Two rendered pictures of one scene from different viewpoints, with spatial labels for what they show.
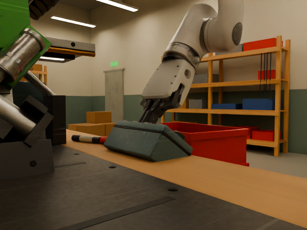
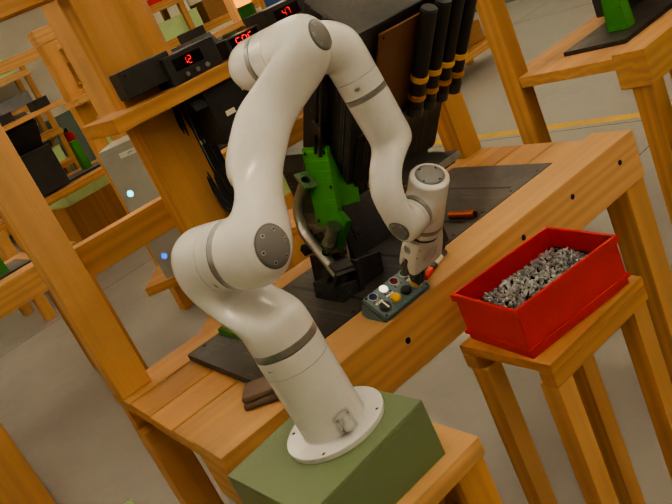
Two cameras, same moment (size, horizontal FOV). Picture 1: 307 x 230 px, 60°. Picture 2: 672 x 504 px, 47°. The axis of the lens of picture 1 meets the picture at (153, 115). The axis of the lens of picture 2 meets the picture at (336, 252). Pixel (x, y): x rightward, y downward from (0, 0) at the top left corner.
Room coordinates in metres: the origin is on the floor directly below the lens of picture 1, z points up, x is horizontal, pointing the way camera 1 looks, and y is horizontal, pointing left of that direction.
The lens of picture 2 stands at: (0.69, -1.65, 1.67)
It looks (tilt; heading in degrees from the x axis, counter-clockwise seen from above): 19 degrees down; 100
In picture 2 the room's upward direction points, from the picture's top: 25 degrees counter-clockwise
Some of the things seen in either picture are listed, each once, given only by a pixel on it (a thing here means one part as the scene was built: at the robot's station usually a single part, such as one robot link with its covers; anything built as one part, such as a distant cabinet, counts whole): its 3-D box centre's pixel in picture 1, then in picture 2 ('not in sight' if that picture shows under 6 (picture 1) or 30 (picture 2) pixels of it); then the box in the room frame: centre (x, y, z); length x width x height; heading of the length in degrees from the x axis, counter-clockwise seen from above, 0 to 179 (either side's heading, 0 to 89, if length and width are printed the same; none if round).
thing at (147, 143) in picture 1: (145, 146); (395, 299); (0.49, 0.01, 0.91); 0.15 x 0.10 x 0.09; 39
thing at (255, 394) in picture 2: not in sight; (265, 389); (0.17, -0.20, 0.91); 0.10 x 0.08 x 0.03; 0
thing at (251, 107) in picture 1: (214, 97); not in sight; (6.07, -1.40, 1.10); 3.01 x 0.55 x 2.20; 44
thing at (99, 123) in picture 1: (95, 126); not in sight; (6.88, 1.50, 0.37); 1.20 x 0.80 x 0.74; 142
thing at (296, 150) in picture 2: not in sight; (352, 183); (0.44, 0.54, 1.07); 0.30 x 0.18 x 0.34; 39
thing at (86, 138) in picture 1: (93, 139); (434, 264); (0.60, 0.13, 0.91); 0.13 x 0.02 x 0.02; 60
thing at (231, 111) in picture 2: not in sight; (230, 106); (0.23, 0.46, 1.43); 0.17 x 0.12 x 0.15; 39
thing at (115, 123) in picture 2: not in sight; (237, 61); (0.28, 0.57, 1.52); 0.90 x 0.25 x 0.04; 39
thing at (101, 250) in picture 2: not in sight; (262, 155); (0.21, 0.65, 1.23); 1.30 x 0.05 x 0.09; 39
